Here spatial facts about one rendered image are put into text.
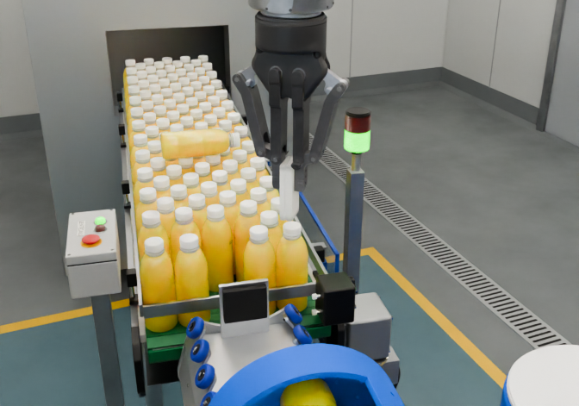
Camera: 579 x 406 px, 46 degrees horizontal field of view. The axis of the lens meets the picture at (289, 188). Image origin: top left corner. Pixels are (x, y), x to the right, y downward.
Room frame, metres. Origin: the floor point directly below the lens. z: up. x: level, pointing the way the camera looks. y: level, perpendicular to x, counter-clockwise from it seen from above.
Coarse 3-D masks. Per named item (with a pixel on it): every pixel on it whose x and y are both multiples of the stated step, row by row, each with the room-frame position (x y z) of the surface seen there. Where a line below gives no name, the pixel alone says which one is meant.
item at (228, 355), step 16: (272, 320) 1.19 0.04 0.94; (208, 336) 1.15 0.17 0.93; (240, 336) 1.15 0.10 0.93; (256, 336) 1.15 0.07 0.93; (272, 336) 1.15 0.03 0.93; (288, 336) 1.15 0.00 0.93; (224, 352) 1.10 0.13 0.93; (240, 352) 1.10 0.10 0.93; (256, 352) 1.10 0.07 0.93; (272, 352) 1.10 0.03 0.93; (224, 368) 1.05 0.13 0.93; (240, 368) 1.05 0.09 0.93; (192, 400) 1.01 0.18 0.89
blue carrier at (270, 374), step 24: (264, 360) 0.71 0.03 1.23; (288, 360) 0.70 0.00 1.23; (312, 360) 0.69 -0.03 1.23; (336, 360) 0.70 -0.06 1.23; (360, 360) 0.72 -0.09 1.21; (240, 384) 0.68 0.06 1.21; (264, 384) 0.66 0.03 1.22; (288, 384) 0.66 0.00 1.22; (336, 384) 0.73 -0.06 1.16; (360, 384) 0.74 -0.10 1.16; (384, 384) 0.69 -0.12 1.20
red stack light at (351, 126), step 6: (348, 120) 1.59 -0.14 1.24; (354, 120) 1.58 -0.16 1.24; (360, 120) 1.58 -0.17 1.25; (366, 120) 1.59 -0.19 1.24; (348, 126) 1.59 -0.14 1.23; (354, 126) 1.58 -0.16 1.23; (360, 126) 1.58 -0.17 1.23; (366, 126) 1.59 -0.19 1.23; (354, 132) 1.58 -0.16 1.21; (360, 132) 1.58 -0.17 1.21; (366, 132) 1.59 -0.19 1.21
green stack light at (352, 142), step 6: (348, 132) 1.59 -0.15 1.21; (348, 138) 1.59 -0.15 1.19; (354, 138) 1.58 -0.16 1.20; (360, 138) 1.58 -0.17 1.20; (366, 138) 1.59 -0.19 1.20; (348, 144) 1.59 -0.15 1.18; (354, 144) 1.58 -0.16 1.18; (360, 144) 1.58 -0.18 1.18; (366, 144) 1.59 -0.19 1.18; (348, 150) 1.59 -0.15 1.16; (354, 150) 1.58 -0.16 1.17; (360, 150) 1.58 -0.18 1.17; (366, 150) 1.59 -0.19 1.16
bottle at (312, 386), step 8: (296, 384) 0.70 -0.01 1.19; (304, 384) 0.70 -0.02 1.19; (312, 384) 0.70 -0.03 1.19; (320, 384) 0.70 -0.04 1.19; (288, 392) 0.70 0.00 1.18; (296, 392) 0.69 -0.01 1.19; (304, 392) 0.68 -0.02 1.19; (312, 392) 0.68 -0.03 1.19; (320, 392) 0.69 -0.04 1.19; (328, 392) 0.69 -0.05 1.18; (280, 400) 0.70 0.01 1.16; (288, 400) 0.69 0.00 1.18; (296, 400) 0.68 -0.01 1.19; (304, 400) 0.67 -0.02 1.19; (312, 400) 0.67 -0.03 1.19; (320, 400) 0.67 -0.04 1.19; (328, 400) 0.68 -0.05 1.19
